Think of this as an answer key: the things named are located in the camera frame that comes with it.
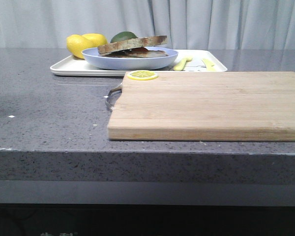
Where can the fried egg with yolk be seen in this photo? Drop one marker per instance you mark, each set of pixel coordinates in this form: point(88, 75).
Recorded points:
point(145, 53)

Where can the toast bread slice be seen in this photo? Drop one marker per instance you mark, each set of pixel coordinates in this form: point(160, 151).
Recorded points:
point(132, 43)
point(120, 54)

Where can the light blue round plate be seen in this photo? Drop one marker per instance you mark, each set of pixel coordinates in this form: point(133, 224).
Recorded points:
point(93, 57)

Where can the white rectangular tray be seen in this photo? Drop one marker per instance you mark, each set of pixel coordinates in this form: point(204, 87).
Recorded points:
point(70, 66)

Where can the yellow lemon slice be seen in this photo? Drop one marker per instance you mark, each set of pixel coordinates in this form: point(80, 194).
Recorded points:
point(142, 75)

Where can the yellow plastic fork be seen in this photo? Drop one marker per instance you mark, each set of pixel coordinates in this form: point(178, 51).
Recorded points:
point(182, 63)

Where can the yellow plastic knife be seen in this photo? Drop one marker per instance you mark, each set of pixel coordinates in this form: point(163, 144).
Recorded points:
point(210, 66)

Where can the green lime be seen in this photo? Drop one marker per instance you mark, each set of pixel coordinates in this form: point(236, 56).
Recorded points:
point(124, 35)

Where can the rear yellow lemon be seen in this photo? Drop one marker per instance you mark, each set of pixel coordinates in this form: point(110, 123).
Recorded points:
point(96, 39)

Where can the front yellow lemon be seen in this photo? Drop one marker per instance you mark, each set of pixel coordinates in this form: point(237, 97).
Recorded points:
point(76, 44)

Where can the wooden cutting board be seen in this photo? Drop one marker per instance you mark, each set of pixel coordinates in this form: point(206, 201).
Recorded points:
point(206, 106)

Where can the white grey curtain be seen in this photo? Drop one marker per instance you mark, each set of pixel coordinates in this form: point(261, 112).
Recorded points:
point(188, 24)

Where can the metal cutting board handle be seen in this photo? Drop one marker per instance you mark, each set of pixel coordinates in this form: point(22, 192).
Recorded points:
point(112, 96)

